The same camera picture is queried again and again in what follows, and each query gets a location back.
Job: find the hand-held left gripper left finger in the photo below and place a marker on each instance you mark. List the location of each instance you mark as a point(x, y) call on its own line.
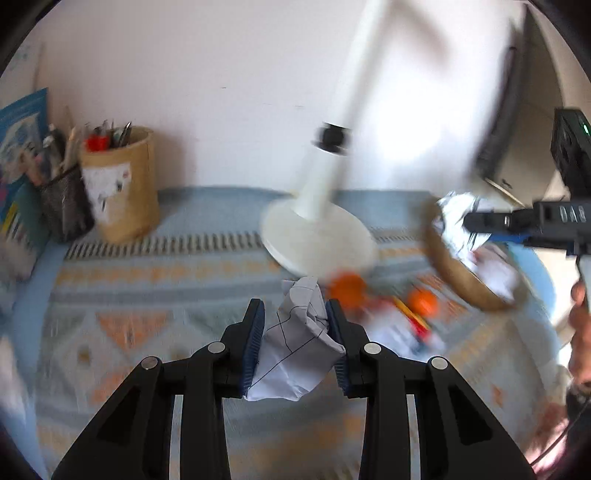
point(254, 341)

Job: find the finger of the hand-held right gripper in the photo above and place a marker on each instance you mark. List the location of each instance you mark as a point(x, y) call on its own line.
point(512, 238)
point(503, 221)

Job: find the brown woven basket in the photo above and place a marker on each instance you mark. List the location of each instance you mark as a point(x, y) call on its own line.
point(455, 272)

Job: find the plush toy with orange feet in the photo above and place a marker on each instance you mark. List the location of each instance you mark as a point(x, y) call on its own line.
point(346, 288)

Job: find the blue picture book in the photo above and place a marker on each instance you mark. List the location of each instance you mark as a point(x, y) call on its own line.
point(21, 152)

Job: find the white desk lamp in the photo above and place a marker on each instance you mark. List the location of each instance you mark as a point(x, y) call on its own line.
point(318, 221)

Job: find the tan cylindrical holder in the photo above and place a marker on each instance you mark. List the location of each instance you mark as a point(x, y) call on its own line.
point(122, 189)

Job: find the crumpled white paper ball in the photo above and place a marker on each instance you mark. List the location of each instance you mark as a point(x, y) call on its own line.
point(496, 274)

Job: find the person's right hand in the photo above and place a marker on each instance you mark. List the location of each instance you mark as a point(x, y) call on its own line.
point(581, 341)

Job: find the white lined paper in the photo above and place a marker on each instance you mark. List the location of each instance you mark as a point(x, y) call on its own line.
point(295, 341)

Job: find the blue patterned mat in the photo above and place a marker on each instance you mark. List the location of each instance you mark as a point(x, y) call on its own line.
point(161, 300)

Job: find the black mesh pen holder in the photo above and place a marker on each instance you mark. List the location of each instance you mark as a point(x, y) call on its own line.
point(67, 205)

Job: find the grey printed paper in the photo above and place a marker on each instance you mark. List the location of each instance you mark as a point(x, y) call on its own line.
point(455, 217)

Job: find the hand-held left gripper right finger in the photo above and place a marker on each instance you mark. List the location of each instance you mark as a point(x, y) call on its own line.
point(333, 316)

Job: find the grey panel with dark edge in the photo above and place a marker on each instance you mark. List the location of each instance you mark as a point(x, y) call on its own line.
point(501, 115)

